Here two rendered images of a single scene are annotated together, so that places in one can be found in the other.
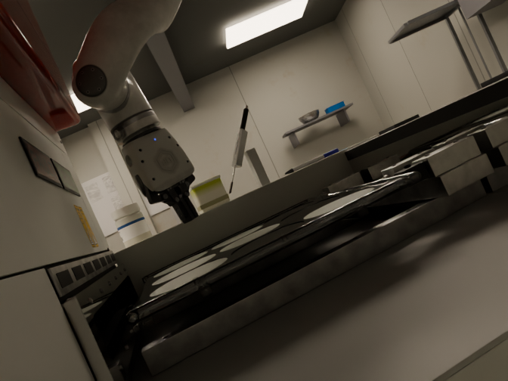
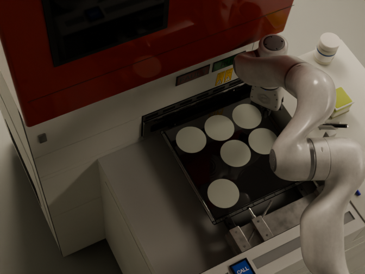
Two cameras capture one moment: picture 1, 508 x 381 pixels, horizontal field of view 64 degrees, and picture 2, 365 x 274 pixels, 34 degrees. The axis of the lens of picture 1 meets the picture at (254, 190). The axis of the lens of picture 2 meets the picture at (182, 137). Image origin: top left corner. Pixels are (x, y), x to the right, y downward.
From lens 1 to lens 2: 1.82 m
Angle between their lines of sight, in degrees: 80
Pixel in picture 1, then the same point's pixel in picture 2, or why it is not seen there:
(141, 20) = (257, 81)
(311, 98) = not seen: outside the picture
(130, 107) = not seen: hidden behind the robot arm
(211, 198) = not seen: hidden behind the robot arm
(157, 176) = (254, 98)
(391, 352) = (136, 203)
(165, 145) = (268, 95)
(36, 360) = (114, 136)
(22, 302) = (119, 128)
